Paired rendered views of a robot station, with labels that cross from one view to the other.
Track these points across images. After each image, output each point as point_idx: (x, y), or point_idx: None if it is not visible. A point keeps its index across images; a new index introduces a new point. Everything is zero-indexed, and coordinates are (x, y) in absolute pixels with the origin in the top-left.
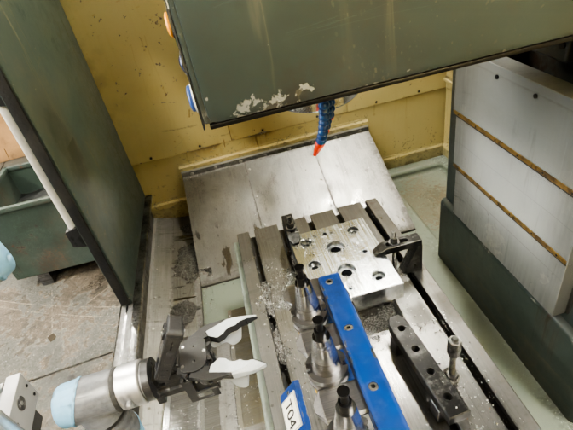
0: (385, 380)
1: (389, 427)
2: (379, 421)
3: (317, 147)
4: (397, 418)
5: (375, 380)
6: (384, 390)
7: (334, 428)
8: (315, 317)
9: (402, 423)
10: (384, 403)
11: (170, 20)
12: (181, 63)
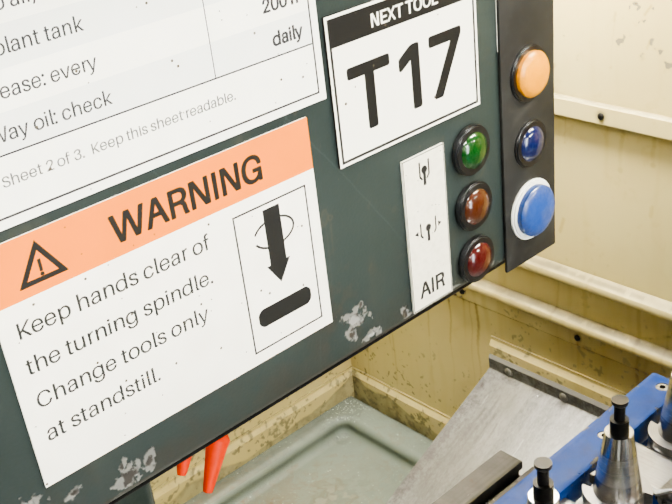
0: (517, 486)
1: (575, 461)
2: (575, 471)
3: (229, 442)
4: (557, 459)
5: (525, 494)
6: (531, 481)
7: (636, 472)
8: (542, 466)
9: (559, 454)
10: (549, 476)
11: (552, 47)
12: (543, 135)
